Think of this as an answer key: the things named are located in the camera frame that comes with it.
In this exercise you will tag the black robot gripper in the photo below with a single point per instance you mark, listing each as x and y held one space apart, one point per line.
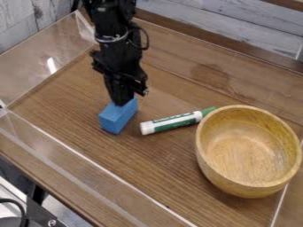
117 61

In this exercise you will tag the blue rectangular block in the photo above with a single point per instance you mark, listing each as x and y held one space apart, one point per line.
115 117

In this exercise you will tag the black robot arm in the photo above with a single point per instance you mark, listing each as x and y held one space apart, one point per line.
111 16

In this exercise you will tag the brown wooden bowl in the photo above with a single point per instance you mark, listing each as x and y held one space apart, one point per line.
247 151

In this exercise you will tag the green and white marker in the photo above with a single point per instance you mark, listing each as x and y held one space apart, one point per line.
173 122

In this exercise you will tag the clear acrylic tray wall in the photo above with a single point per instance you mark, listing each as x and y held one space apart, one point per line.
131 180

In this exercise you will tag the black equipment with cable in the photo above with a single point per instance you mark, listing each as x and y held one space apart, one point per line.
25 220

